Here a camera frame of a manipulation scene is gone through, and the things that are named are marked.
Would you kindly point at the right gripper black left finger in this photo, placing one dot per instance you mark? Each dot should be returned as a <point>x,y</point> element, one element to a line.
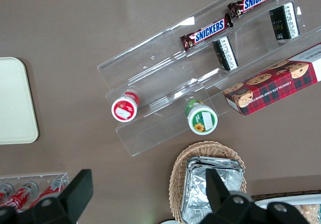
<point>77,194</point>

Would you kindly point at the white rectangular snack tray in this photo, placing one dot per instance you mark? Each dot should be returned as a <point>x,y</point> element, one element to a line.
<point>283,201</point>

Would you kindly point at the clear acrylic stepped display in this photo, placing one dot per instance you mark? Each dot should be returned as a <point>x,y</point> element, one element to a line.
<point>155,70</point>

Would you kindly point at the Snickers chocolate bar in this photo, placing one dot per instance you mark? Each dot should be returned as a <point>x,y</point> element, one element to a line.
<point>255,0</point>
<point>208,31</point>

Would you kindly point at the green lidded cup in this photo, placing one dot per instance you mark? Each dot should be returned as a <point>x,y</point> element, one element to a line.
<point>202,119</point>

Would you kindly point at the oval tan wicker basket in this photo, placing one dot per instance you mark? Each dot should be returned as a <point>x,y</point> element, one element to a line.
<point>179,168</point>

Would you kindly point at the red cola bottle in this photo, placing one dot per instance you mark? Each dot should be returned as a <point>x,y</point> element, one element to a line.
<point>5,190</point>
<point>50,190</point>
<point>20,196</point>

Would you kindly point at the cream plastic tray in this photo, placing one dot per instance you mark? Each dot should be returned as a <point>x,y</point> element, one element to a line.
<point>15,101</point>

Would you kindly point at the red lidded white cup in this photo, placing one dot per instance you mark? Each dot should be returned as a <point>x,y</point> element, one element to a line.
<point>124,109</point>

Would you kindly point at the small black white box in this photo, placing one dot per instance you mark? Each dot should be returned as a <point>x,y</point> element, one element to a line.
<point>284,20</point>
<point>225,53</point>

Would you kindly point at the red tartan cookie box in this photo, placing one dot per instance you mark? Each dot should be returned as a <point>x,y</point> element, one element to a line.
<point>270,86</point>

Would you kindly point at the clear bag of brown snacks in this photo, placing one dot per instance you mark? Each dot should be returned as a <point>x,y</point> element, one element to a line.
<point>312,212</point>

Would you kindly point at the clear acrylic bottle rack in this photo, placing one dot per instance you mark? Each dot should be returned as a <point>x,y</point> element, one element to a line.
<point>37,176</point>

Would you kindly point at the stack of foil containers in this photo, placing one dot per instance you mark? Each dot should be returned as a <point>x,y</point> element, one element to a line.
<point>195,183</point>

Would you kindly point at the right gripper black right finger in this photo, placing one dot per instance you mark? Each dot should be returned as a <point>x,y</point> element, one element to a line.
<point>217,191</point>

